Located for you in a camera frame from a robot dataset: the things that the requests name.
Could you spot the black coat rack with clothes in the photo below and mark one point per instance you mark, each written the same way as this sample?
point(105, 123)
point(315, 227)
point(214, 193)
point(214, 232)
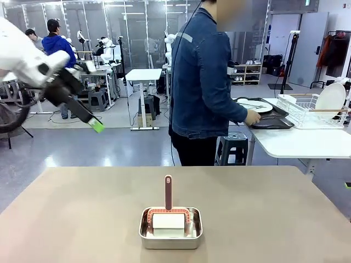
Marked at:
point(333, 54)

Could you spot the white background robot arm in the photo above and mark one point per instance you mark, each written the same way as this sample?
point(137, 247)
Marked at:
point(107, 48)
point(170, 41)

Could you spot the white standing desk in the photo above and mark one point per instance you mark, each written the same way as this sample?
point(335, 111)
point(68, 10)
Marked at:
point(144, 74)

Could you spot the person in light grey top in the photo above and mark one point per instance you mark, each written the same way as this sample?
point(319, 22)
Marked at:
point(34, 36)

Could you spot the black floor stand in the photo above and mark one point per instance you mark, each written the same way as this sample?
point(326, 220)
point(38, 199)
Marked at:
point(285, 68)

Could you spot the cardboard box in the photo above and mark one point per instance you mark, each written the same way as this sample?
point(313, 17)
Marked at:
point(145, 120)

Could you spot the rectangular metal tin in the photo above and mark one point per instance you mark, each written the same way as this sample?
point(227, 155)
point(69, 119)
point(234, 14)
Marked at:
point(170, 243)

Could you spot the black tripod with jacket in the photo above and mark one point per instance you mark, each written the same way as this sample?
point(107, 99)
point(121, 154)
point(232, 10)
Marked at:
point(27, 133)

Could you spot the brown plastic serving tray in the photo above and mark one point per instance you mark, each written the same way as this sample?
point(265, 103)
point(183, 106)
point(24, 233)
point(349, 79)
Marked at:
point(279, 111)

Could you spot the black plastic stool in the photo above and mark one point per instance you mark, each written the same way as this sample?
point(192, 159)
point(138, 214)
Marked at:
point(233, 137)
point(98, 100)
point(149, 104)

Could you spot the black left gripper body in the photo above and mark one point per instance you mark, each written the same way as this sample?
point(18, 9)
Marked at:
point(63, 85)

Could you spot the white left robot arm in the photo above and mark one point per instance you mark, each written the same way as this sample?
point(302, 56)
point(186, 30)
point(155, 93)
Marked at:
point(16, 49)

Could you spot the person in denim jacket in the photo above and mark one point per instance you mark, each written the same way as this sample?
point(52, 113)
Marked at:
point(200, 82)

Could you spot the person's right hand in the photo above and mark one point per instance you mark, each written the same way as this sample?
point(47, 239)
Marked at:
point(253, 117)

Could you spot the wooden shoe rack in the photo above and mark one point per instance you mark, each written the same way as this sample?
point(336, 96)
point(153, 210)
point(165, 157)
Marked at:
point(246, 71)

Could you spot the white side table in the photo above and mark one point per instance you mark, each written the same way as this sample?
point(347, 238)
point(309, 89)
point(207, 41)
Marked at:
point(301, 142)

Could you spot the person in blue hoodie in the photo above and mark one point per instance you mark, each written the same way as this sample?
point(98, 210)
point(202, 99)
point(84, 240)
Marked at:
point(55, 43)

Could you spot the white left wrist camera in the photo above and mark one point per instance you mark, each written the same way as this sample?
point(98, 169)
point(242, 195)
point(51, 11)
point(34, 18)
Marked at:
point(87, 67)

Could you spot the person's right forearm denim sleeve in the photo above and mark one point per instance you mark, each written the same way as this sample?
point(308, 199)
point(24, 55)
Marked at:
point(233, 107)

